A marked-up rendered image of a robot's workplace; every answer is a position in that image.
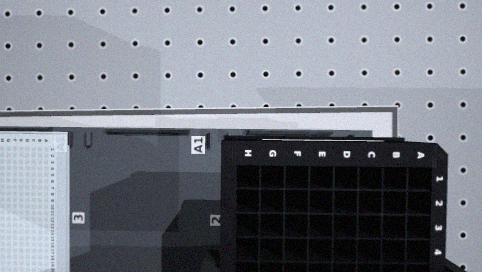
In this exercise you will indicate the dark grey plate carrier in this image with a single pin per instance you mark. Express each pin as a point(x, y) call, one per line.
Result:
point(148, 199)

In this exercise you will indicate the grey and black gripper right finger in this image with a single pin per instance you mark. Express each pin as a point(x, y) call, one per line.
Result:
point(451, 267)

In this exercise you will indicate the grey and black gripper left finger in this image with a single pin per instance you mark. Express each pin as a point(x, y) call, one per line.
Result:
point(211, 261)

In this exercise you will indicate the grey metal base plate with grid of holes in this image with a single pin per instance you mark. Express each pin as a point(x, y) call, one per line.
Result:
point(423, 55)

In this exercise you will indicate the black deep-well block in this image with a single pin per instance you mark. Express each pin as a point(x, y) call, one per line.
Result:
point(413, 217)

